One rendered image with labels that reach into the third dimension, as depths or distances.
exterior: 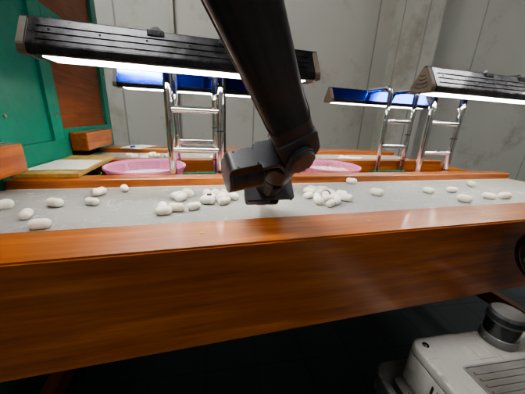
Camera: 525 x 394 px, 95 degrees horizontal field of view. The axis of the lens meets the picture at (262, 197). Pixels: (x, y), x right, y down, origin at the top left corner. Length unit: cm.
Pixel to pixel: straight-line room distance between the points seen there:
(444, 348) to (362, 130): 251
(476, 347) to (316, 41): 257
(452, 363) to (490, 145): 366
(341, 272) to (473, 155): 367
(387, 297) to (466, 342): 27
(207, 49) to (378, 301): 64
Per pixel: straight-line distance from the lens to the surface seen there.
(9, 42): 105
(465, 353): 77
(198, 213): 55
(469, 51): 378
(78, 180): 82
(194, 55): 62
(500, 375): 77
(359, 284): 51
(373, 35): 309
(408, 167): 155
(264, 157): 37
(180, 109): 80
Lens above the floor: 94
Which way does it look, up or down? 18 degrees down
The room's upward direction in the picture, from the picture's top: 3 degrees clockwise
